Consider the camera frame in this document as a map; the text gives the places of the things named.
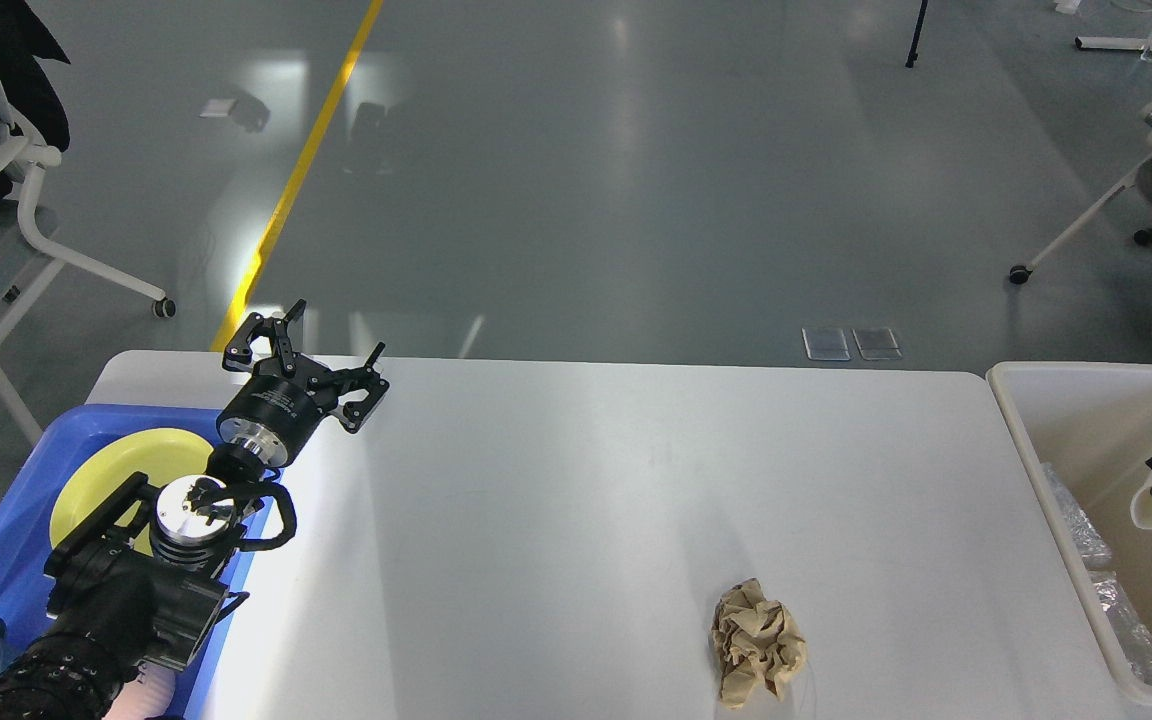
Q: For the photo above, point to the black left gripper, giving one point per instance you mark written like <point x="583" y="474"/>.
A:
<point x="273" y="418"/>

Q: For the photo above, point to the aluminium foil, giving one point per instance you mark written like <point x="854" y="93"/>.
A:
<point x="1095" y="552"/>

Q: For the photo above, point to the clear plastic bag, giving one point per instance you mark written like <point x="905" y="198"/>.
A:
<point x="1133" y="635"/>

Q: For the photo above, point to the yellow plate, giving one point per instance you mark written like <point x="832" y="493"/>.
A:
<point x="162" y="454"/>

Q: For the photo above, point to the pink mug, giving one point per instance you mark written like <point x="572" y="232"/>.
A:
<point x="149" y="694"/>

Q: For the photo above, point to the brown paper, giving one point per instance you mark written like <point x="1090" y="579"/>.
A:
<point x="756" y="643"/>

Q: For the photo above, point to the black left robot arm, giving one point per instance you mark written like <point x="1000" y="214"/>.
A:
<point x="138" y="580"/>

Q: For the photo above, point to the white plastic bin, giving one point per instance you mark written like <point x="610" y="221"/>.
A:
<point x="1093" y="422"/>

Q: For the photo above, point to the right floor outlet plate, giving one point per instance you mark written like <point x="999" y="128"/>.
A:
<point x="877" y="344"/>

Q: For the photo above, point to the floor outlet plate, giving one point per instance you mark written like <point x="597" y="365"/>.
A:
<point x="826" y="344"/>
<point x="877" y="344"/>

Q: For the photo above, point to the white office chair left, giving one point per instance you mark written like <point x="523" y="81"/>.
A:
<point x="25" y="155"/>

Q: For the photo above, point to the blue plastic tray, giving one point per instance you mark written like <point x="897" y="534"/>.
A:
<point x="26" y="511"/>

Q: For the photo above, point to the left floor outlet plate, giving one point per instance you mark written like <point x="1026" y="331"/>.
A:
<point x="826" y="344"/>

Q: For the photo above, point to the black tripod leg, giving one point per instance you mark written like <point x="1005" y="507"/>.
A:
<point x="916" y="34"/>

